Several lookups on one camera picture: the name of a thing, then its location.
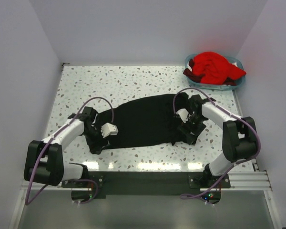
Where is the teal plastic laundry basket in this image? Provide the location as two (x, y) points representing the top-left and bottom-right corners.
(186, 56), (245, 91)

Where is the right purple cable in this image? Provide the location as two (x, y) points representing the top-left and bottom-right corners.
(173, 87), (262, 200)

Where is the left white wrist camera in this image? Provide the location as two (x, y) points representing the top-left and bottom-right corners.
(101, 123), (119, 138)

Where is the aluminium extrusion rail frame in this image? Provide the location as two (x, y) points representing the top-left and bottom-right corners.
(10, 65), (281, 229)

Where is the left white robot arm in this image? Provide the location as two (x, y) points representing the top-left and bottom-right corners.
(24, 107), (110, 187)

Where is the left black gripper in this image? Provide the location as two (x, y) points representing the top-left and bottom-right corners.
(82, 122), (110, 154)

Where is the red t shirt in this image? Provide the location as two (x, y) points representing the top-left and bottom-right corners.
(192, 52), (246, 85)

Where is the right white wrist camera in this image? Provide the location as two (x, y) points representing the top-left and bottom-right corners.
(175, 108), (189, 123)

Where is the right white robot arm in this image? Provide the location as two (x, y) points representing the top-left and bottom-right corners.
(173, 95), (260, 187)

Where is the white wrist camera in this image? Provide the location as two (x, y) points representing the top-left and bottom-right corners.
(101, 123), (119, 138)
(175, 108), (189, 123)

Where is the black t shirt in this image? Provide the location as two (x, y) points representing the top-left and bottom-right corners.
(95, 93), (189, 149)

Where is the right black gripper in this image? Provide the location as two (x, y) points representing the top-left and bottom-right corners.
(177, 114), (206, 145)

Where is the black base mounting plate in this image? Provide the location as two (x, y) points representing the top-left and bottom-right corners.
(61, 172), (231, 202)

